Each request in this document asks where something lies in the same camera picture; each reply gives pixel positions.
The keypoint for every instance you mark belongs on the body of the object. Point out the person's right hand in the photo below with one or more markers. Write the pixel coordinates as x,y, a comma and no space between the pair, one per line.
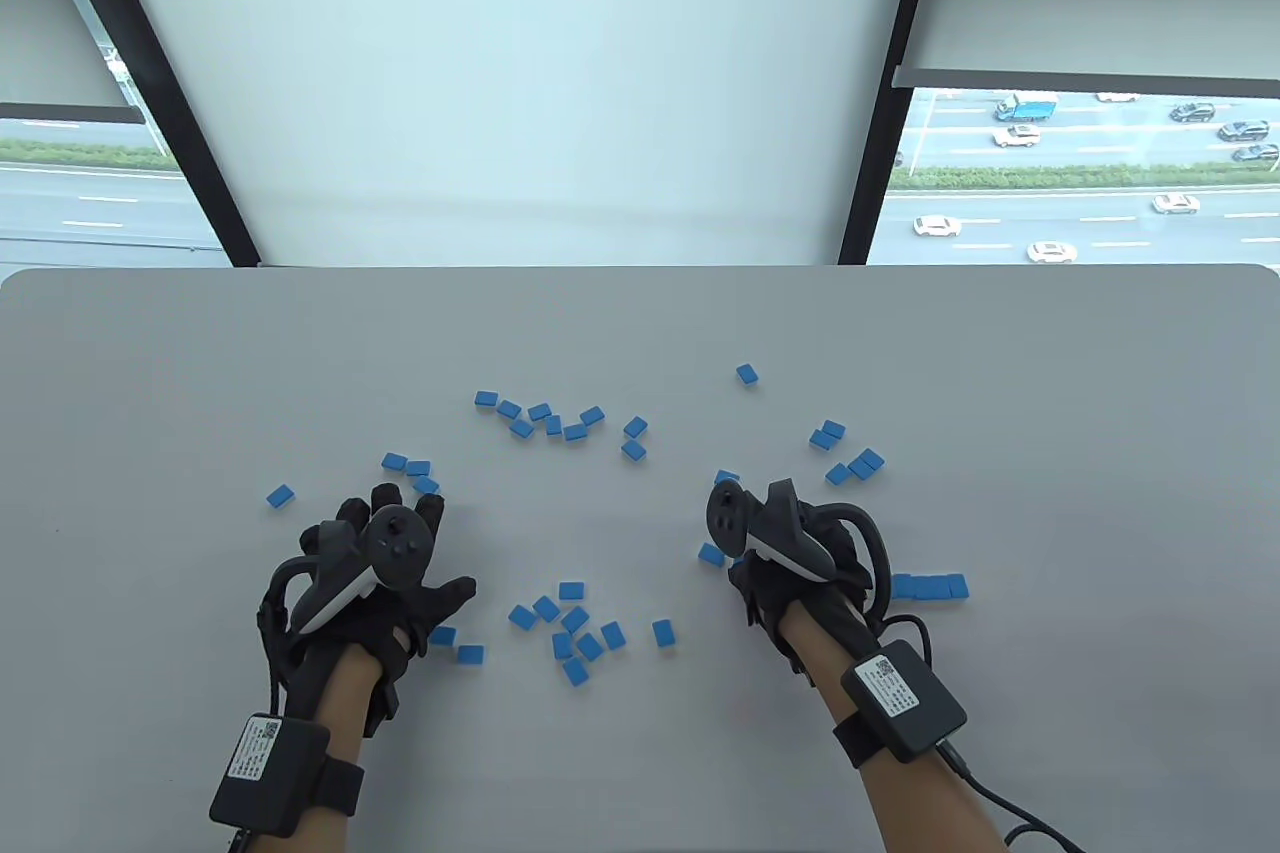
770,588

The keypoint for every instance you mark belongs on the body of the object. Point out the person's left hand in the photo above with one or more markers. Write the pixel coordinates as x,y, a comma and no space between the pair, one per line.
438,603

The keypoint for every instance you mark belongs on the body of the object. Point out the blue mahjong tiles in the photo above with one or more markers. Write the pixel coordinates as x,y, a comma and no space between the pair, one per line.
573,590

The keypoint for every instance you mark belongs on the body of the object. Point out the blue mahjong tile wall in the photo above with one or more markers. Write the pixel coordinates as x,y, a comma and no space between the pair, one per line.
930,586

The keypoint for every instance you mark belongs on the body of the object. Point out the person's left forearm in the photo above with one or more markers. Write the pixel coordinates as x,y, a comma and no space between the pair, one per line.
350,698

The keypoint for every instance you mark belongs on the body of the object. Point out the person's right forearm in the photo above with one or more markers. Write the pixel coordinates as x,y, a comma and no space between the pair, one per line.
825,653

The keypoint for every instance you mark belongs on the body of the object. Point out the black white handheld controller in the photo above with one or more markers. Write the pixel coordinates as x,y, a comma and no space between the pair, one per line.
725,513
395,543

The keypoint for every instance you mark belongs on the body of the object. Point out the wide white roller blind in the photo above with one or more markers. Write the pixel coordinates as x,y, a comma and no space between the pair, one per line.
500,73

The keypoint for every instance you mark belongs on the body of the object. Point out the black window frame pillar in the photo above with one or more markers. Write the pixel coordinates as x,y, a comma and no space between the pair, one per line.
150,83
890,93

